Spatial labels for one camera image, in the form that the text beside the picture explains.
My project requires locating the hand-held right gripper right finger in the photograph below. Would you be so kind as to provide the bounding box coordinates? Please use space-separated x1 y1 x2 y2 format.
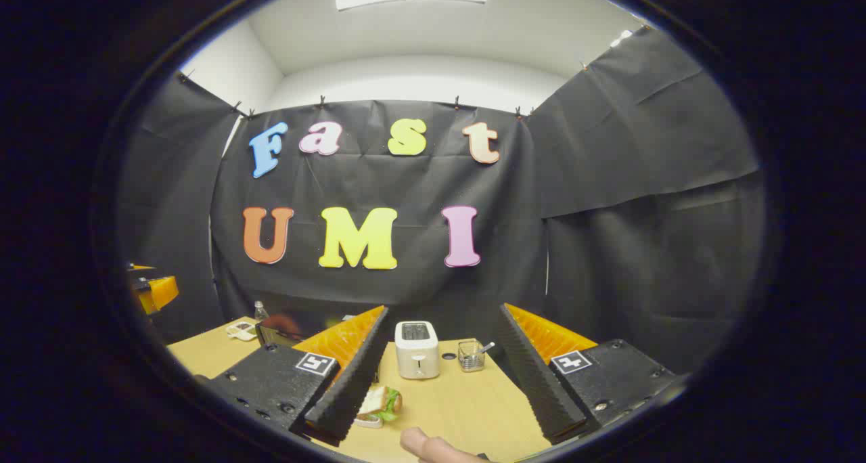
497 303 684 445

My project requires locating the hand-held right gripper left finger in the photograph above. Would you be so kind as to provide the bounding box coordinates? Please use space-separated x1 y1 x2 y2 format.
196 305 391 448

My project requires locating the lettuce sandwich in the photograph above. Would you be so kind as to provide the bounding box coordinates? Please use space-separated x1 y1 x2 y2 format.
359 384 404 423

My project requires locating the black electric oven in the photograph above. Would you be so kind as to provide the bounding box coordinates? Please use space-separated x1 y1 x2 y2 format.
256 307 380 347

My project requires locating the white toaster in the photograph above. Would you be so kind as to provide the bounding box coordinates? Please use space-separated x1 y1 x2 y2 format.
394 321 440 380

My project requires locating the metal mesh holder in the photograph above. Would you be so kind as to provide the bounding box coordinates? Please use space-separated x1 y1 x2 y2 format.
458 340 486 372

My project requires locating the black backdrop cloth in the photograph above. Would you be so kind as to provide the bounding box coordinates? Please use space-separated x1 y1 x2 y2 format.
118 26 767 376

